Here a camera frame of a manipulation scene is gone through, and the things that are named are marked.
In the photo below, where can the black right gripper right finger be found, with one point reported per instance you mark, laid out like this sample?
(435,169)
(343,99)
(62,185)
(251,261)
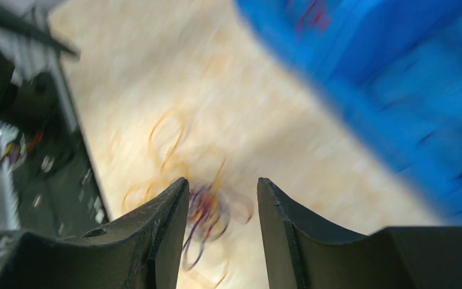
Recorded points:
(304,250)

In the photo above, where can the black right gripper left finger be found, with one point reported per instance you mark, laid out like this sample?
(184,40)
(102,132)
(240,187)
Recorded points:
(141,249)

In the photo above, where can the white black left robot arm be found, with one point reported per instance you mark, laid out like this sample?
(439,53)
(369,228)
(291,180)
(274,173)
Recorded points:
(0,79)

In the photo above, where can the blue three-compartment plastic bin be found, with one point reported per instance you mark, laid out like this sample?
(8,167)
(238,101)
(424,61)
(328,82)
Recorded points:
(392,70)

